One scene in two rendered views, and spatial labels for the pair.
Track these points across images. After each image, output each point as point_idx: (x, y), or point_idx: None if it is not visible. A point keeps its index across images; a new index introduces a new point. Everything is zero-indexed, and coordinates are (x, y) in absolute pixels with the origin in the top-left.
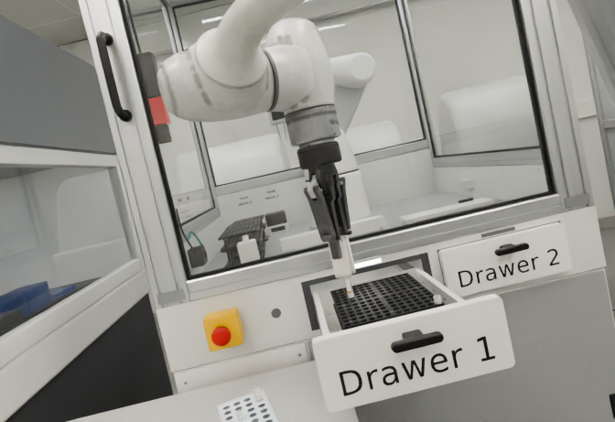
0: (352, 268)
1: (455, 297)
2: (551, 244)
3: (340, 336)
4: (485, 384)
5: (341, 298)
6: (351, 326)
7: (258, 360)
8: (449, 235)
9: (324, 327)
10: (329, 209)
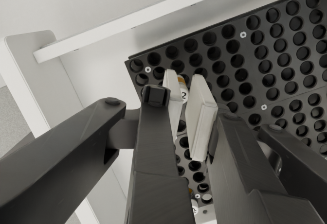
0: (185, 116)
1: (215, 221)
2: None
3: (10, 91)
4: None
5: (287, 21)
6: (129, 74)
7: None
8: None
9: (150, 13)
10: (125, 212)
